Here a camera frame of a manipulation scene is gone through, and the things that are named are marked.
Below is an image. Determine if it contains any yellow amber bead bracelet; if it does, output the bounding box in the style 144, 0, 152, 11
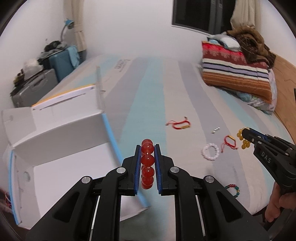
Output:
236, 127, 251, 150

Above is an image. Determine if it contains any small red cord gold bracelet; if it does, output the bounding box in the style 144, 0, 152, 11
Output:
220, 134, 239, 153

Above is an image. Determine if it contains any red bead bracelet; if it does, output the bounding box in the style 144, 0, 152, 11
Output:
140, 138, 156, 190

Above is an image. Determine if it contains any pink white bead bracelet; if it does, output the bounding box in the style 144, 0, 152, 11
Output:
202, 143, 220, 161

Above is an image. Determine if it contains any brown wooden bead bracelet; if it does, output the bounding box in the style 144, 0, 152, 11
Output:
225, 184, 241, 198

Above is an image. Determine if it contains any right hand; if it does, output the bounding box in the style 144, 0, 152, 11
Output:
265, 182, 296, 222

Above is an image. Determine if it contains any floral pillow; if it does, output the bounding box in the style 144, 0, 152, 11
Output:
224, 69, 278, 115

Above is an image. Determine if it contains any striped bed sheet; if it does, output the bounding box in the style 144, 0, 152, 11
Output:
75, 55, 292, 214

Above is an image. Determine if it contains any wooden headboard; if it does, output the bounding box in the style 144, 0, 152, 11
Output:
273, 55, 296, 142

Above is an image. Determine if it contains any striped folded quilt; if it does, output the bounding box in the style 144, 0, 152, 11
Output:
202, 41, 272, 104

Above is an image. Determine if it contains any yellow blue cardboard box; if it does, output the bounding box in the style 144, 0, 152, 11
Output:
2, 63, 147, 229

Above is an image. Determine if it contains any brown fuzzy blanket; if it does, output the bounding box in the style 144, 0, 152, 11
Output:
226, 26, 276, 68

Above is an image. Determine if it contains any white grey pillow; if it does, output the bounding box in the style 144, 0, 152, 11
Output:
207, 33, 241, 52

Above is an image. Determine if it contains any right beige curtain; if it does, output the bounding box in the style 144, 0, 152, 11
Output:
230, 0, 261, 32

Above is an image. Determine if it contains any beige curtain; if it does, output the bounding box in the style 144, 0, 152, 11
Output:
230, 0, 261, 32
63, 0, 87, 52

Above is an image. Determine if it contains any dark window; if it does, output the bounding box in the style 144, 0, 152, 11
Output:
172, 0, 236, 35

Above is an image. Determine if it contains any grey suitcase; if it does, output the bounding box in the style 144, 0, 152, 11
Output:
10, 69, 58, 108

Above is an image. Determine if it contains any teal suitcase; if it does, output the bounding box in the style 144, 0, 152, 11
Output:
44, 45, 80, 82

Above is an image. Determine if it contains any blue desk lamp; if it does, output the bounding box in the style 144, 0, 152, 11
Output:
60, 19, 74, 42

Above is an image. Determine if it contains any red cord gold tube bracelet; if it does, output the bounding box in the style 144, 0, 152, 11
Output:
165, 116, 192, 130

